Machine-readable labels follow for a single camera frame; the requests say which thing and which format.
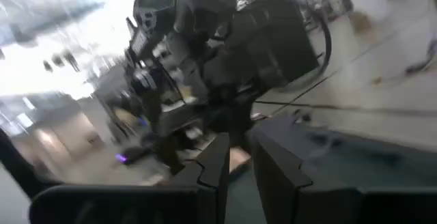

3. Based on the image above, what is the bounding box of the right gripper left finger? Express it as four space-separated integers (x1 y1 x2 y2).
170 132 231 224

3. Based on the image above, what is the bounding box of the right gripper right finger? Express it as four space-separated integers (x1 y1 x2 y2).
251 130 313 224

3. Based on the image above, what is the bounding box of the dark green tray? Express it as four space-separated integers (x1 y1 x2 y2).
252 113 437 191

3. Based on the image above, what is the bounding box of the black cable loop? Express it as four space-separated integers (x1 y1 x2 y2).
276 3 333 94

